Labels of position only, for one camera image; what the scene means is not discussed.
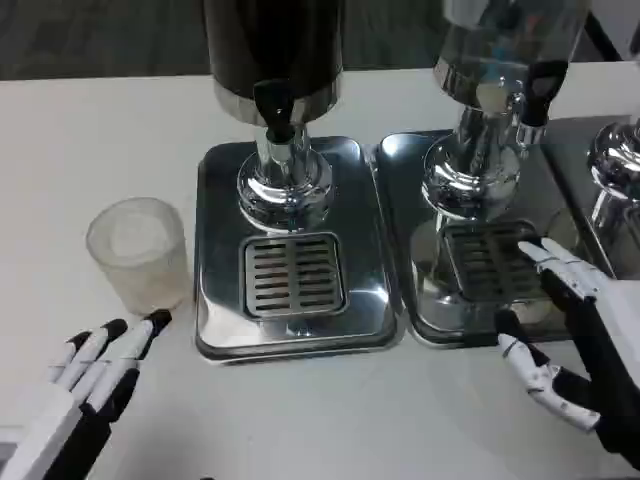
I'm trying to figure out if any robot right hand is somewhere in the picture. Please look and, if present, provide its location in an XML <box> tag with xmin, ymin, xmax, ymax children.
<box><xmin>493</xmin><ymin>238</ymin><xmax>640</xmax><ymax>471</ymax></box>

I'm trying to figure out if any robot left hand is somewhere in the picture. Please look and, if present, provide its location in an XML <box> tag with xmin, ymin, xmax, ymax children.
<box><xmin>0</xmin><ymin>308</ymin><xmax>174</xmax><ymax>480</ymax></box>

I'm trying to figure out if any clear ribbed glass cup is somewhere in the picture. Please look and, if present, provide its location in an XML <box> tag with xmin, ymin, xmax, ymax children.
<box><xmin>85</xmin><ymin>197</ymin><xmax>192</xmax><ymax>316</ymax></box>

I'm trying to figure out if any steel drip tray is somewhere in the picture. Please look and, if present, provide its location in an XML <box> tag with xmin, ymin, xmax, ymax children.
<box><xmin>542</xmin><ymin>117</ymin><xmax>640</xmax><ymax>281</ymax></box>
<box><xmin>193</xmin><ymin>135</ymin><xmax>405</xmax><ymax>365</ymax></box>
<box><xmin>374</xmin><ymin>130</ymin><xmax>616</xmax><ymax>349</ymax></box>

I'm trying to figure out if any chrome dispenser stand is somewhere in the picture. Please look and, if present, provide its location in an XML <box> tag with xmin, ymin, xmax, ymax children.
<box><xmin>587</xmin><ymin>119</ymin><xmax>640</xmax><ymax>236</ymax></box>

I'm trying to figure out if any black tap on clear dispenser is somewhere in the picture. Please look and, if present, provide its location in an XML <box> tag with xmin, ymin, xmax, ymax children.
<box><xmin>519</xmin><ymin>59</ymin><xmax>569</xmax><ymax>146</ymax></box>

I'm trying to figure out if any black metal bar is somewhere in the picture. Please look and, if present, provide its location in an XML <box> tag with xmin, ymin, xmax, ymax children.
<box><xmin>582</xmin><ymin>0</ymin><xmax>626</xmax><ymax>62</ymax></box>

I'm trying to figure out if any black tap on dark dispenser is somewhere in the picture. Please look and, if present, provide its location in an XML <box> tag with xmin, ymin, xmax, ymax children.
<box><xmin>253</xmin><ymin>79</ymin><xmax>296</xmax><ymax>144</ymax></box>

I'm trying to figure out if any dark tank drink dispenser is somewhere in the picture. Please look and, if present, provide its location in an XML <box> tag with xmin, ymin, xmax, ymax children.
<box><xmin>202</xmin><ymin>0</ymin><xmax>346</xmax><ymax>236</ymax></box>

